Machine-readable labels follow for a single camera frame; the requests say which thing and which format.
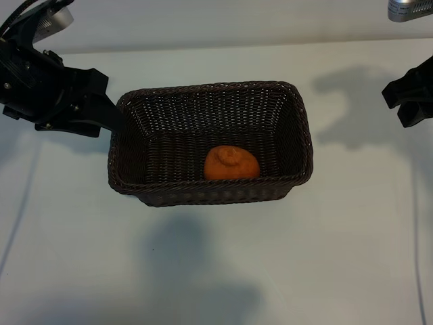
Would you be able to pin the dark brown wicker basket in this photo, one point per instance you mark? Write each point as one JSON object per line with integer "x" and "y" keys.
{"x": 189, "y": 142}

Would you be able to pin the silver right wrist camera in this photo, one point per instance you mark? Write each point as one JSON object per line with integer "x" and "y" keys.
{"x": 409, "y": 10}

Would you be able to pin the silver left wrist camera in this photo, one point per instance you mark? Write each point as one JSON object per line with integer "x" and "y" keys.
{"x": 55, "y": 22}

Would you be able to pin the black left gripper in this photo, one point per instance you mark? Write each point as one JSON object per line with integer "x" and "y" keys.
{"x": 30, "y": 84}

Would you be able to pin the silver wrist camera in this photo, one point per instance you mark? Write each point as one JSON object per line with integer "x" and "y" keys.
{"x": 55, "y": 22}
{"x": 409, "y": 10}

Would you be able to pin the black left camera bracket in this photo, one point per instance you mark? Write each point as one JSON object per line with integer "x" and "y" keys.
{"x": 20, "y": 27}

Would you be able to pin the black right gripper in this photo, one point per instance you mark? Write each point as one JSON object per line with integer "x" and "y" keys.
{"x": 429, "y": 84}

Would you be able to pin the orange mandarin fruit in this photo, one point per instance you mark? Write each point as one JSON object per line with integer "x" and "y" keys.
{"x": 231, "y": 166}

